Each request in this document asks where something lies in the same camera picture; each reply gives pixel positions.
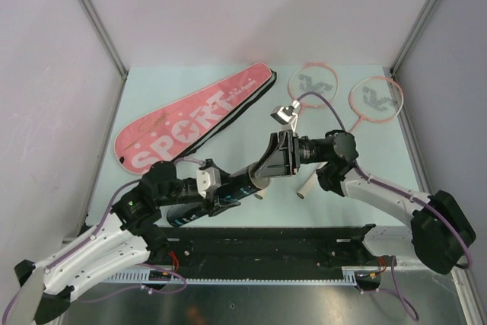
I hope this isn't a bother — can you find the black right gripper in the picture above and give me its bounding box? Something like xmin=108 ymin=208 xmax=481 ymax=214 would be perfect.
xmin=247 ymin=130 xmax=324 ymax=180

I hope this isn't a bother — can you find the black shuttlecock tube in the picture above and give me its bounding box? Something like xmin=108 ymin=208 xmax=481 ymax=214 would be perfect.
xmin=166 ymin=164 xmax=270 ymax=228

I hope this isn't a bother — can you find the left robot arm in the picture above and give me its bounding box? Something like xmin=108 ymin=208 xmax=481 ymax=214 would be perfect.
xmin=2 ymin=159 xmax=254 ymax=324

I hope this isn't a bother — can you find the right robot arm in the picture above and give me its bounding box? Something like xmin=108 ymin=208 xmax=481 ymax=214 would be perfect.
xmin=250 ymin=130 xmax=476 ymax=274

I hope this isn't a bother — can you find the pink badminton racket left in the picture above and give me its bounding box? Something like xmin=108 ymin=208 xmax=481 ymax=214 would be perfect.
xmin=253 ymin=61 xmax=339 ymax=200

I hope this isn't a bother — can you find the pink badminton racket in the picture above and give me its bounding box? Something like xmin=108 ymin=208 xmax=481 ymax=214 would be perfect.
xmin=296 ymin=75 xmax=404 ymax=200
xmin=253 ymin=61 xmax=339 ymax=200

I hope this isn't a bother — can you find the pink badminton racket right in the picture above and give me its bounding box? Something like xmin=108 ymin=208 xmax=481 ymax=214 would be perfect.
xmin=296 ymin=75 xmax=404 ymax=200

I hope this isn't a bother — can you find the pink racket bag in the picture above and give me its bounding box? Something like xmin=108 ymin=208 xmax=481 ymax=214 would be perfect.
xmin=114 ymin=62 xmax=277 ymax=175

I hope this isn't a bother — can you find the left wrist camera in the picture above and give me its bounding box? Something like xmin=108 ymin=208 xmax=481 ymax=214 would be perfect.
xmin=196 ymin=167 xmax=221 ymax=199

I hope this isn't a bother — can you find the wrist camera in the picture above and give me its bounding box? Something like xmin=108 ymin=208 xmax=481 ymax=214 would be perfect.
xmin=270 ymin=100 xmax=301 ymax=132
xmin=196 ymin=167 xmax=221 ymax=199

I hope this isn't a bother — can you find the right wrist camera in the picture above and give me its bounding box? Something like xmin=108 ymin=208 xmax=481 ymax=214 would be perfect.
xmin=270 ymin=100 xmax=301 ymax=132

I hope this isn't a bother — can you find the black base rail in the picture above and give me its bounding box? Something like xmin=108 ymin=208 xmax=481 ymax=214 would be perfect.
xmin=60 ymin=225 xmax=396 ymax=284

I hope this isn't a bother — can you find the right aluminium frame post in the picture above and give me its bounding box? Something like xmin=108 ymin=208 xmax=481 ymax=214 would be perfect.
xmin=390 ymin=0 xmax=442 ymax=78

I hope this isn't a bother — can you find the aluminium frame post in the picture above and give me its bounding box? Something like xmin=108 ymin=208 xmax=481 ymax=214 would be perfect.
xmin=56 ymin=0 xmax=129 ymax=78
xmin=390 ymin=0 xmax=442 ymax=78

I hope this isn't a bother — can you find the left aluminium frame post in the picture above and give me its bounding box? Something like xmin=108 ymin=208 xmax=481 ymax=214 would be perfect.
xmin=56 ymin=0 xmax=129 ymax=78

